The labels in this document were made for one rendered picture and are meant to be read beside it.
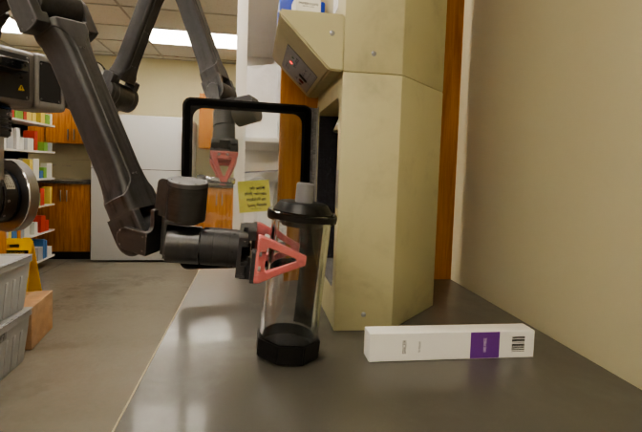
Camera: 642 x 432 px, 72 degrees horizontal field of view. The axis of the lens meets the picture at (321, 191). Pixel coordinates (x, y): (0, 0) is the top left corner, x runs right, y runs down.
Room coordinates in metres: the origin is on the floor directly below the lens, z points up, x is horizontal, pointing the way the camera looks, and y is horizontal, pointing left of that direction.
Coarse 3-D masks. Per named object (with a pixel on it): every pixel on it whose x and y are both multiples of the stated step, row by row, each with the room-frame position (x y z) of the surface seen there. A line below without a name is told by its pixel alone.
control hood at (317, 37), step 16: (288, 16) 0.78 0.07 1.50; (304, 16) 0.78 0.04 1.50; (320, 16) 0.79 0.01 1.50; (336, 16) 0.79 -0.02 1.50; (288, 32) 0.82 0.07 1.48; (304, 32) 0.78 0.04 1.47; (320, 32) 0.79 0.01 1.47; (336, 32) 0.79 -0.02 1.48; (304, 48) 0.81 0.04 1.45; (320, 48) 0.79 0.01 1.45; (336, 48) 0.79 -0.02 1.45; (320, 64) 0.80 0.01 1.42; (336, 64) 0.79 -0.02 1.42; (320, 80) 0.90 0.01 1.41
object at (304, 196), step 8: (296, 184) 0.68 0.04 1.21; (304, 184) 0.67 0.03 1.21; (312, 184) 0.67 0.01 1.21; (296, 192) 0.67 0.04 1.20; (304, 192) 0.67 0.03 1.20; (312, 192) 0.67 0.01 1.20; (280, 200) 0.67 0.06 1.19; (288, 200) 0.68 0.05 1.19; (296, 200) 0.67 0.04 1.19; (304, 200) 0.67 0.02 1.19; (312, 200) 0.68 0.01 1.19; (280, 208) 0.65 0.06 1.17; (288, 208) 0.64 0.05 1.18; (296, 208) 0.64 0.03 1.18; (304, 208) 0.64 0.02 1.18; (312, 208) 0.64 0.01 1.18; (320, 208) 0.65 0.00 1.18; (328, 208) 0.67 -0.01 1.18
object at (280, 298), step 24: (312, 216) 0.63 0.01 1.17; (336, 216) 0.67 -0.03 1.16; (288, 240) 0.64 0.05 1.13; (312, 240) 0.64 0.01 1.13; (312, 264) 0.64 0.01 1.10; (288, 288) 0.64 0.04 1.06; (312, 288) 0.65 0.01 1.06; (264, 312) 0.66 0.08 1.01; (288, 312) 0.64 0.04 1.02; (312, 312) 0.65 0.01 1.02; (264, 336) 0.66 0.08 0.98; (288, 336) 0.64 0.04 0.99; (312, 336) 0.66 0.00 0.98
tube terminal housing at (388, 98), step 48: (384, 0) 0.80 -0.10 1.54; (432, 0) 0.90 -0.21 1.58; (384, 48) 0.80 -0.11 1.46; (432, 48) 0.91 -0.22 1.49; (336, 96) 0.85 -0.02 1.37; (384, 96) 0.80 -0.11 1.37; (432, 96) 0.92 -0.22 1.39; (384, 144) 0.81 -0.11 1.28; (432, 144) 0.93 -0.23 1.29; (384, 192) 0.81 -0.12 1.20; (432, 192) 0.94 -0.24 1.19; (336, 240) 0.79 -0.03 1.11; (384, 240) 0.81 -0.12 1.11; (432, 240) 0.95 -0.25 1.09; (336, 288) 0.79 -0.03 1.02; (384, 288) 0.81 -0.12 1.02; (432, 288) 0.96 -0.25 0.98
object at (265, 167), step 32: (224, 128) 1.04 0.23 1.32; (256, 128) 1.06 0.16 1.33; (288, 128) 1.08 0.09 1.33; (192, 160) 1.02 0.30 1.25; (224, 160) 1.04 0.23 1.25; (256, 160) 1.06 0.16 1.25; (288, 160) 1.08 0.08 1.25; (224, 192) 1.04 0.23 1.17; (256, 192) 1.06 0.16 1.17; (288, 192) 1.08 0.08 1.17; (224, 224) 1.04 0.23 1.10
